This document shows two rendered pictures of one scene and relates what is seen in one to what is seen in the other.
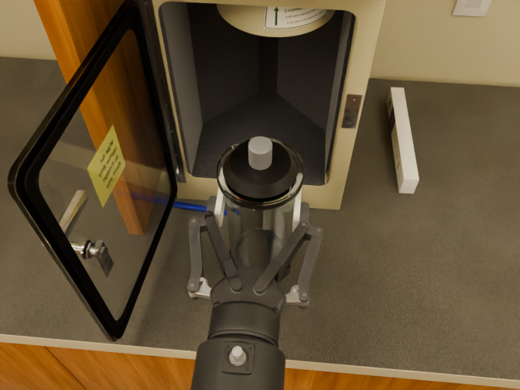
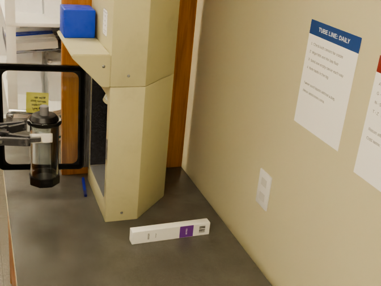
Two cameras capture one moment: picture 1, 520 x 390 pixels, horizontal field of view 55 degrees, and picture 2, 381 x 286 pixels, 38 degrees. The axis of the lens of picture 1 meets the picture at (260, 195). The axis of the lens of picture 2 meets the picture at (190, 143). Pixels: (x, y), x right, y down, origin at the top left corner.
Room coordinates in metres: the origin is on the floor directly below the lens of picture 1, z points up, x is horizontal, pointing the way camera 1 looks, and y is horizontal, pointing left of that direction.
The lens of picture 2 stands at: (0.05, -1.69, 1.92)
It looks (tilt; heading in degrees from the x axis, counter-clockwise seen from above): 23 degrees down; 63
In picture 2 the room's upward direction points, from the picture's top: 6 degrees clockwise
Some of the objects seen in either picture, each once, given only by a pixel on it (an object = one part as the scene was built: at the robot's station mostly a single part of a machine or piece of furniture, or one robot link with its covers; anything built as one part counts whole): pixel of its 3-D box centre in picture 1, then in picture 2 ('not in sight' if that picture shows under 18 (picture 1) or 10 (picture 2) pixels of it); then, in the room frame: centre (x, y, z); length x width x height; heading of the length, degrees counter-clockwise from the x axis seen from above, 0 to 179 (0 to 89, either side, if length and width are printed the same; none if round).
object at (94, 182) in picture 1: (121, 187); (41, 118); (0.42, 0.19, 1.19); 0.30 x 0.01 x 0.40; 168
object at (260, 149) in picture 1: (260, 162); (44, 115); (0.39, 0.00, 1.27); 0.09 x 0.09 x 0.07
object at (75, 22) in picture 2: not in sight; (77, 21); (0.52, 0.11, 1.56); 0.10 x 0.10 x 0.09; 85
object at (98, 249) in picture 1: (100, 258); (9, 121); (0.31, 0.20, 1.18); 0.02 x 0.02 x 0.06; 78
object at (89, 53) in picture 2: not in sight; (81, 57); (0.51, 0.01, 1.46); 0.32 x 0.12 x 0.10; 85
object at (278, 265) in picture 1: (282, 261); (12, 137); (0.29, -0.03, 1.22); 0.11 x 0.01 x 0.04; 147
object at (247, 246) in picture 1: (260, 218); (44, 148); (0.39, 0.00, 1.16); 0.11 x 0.11 x 0.21
